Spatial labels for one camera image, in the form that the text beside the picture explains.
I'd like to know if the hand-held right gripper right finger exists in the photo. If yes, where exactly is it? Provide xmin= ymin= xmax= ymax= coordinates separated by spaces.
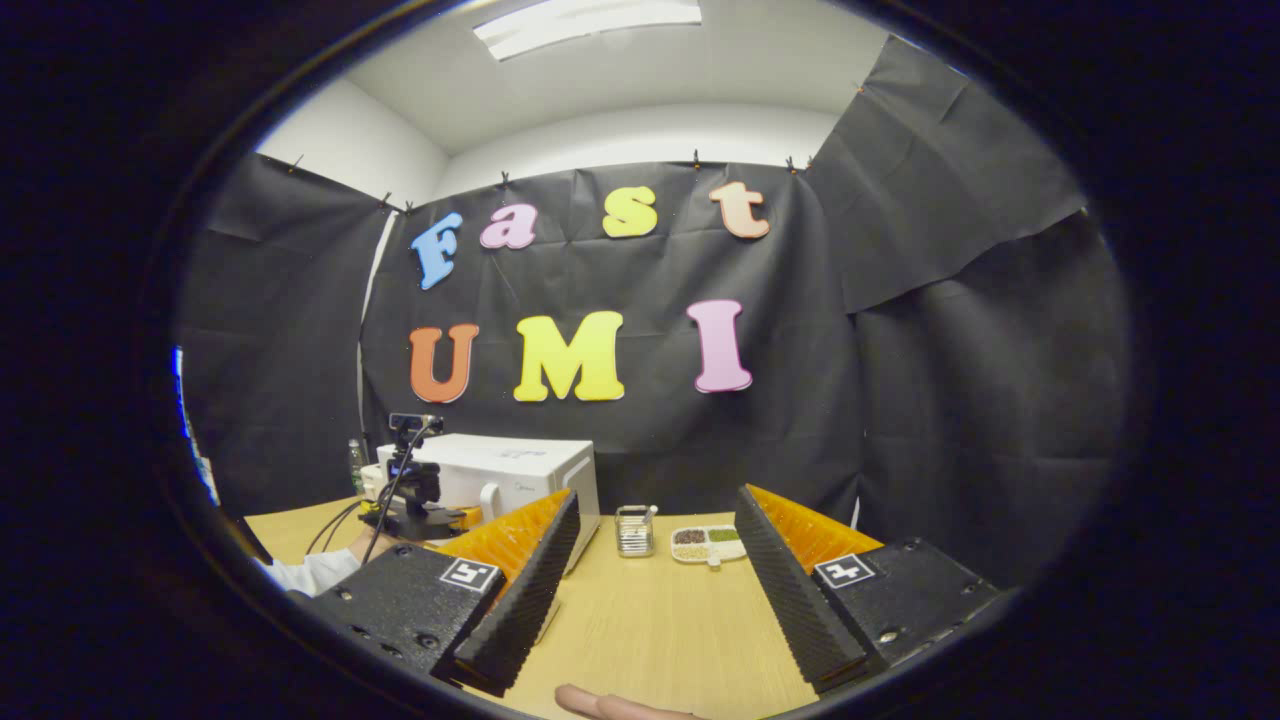
xmin=735 ymin=485 xmax=1001 ymax=696

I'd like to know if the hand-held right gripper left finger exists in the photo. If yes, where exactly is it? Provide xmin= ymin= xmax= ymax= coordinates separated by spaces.
xmin=300 ymin=488 xmax=581 ymax=698

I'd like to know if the white microwave oven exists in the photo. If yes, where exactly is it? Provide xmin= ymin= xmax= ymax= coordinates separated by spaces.
xmin=362 ymin=433 xmax=601 ymax=576

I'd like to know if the white divided grain dish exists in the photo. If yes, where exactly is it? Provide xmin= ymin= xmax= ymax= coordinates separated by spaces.
xmin=670 ymin=525 xmax=748 ymax=569

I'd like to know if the clear jar with spoon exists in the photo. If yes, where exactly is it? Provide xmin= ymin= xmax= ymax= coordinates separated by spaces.
xmin=615 ymin=504 xmax=659 ymax=559

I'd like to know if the black backdrop cloth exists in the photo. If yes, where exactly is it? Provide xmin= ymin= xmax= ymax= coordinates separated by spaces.
xmin=175 ymin=35 xmax=1131 ymax=591

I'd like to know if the ceiling light panel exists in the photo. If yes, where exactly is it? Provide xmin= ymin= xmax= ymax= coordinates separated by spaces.
xmin=472 ymin=0 xmax=703 ymax=61

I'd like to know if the black cable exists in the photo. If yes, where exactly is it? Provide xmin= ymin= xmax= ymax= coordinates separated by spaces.
xmin=305 ymin=425 xmax=441 ymax=566

